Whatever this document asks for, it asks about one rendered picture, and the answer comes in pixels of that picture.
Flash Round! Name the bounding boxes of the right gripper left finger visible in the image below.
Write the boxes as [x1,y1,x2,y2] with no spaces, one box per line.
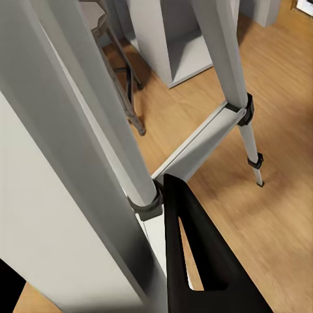
[0,259,27,313]

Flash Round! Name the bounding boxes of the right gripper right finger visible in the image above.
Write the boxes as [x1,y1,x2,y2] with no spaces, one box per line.
[163,173,274,313]

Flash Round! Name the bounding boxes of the camera tripod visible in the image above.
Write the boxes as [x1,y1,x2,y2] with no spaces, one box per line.
[0,0,264,313]

